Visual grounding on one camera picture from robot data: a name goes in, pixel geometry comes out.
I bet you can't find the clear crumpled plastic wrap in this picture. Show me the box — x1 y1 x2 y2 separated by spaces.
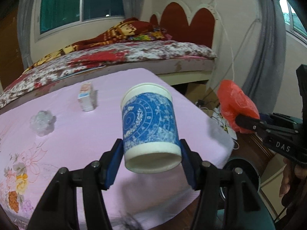
29 110 54 137

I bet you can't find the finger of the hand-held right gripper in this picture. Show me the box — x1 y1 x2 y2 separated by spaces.
235 114 271 137

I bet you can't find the long grey curtain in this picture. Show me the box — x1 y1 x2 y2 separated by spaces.
242 0 289 116

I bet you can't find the tangle of white cables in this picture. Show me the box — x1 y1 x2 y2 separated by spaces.
195 98 239 149

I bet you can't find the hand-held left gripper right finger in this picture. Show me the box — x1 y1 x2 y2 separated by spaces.
179 139 275 230

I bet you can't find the white wall cable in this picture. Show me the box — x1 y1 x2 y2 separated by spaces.
211 0 262 83

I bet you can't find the pink floral tablecloth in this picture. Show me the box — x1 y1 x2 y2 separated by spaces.
0 67 235 230

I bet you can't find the red heart-shaped headboard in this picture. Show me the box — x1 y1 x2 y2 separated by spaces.
150 2 216 50

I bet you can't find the bed with floral sheet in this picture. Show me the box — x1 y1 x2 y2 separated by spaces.
0 39 218 109

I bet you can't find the person's right hand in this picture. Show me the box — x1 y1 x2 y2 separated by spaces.
279 157 307 207

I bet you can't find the grey window curtain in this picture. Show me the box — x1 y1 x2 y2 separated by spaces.
16 0 39 66

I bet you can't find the brown wooden door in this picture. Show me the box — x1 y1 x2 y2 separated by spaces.
0 14 25 83

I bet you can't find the small pink cardboard box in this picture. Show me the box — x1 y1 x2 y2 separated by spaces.
77 82 94 112

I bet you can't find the red printed blanket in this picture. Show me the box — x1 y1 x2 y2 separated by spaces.
24 17 172 71

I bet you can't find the white framed window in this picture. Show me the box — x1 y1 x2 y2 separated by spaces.
35 0 128 41

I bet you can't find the tall blue patterned paper cup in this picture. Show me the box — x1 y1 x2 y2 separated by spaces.
120 83 182 174

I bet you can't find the red plastic bag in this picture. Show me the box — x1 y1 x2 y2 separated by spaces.
217 80 261 134

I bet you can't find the black trash bin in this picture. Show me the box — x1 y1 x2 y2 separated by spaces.
222 157 261 198

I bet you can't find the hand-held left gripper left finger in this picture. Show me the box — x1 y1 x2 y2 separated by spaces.
27 138 124 230

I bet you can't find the small side window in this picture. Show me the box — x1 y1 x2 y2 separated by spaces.
279 0 307 42

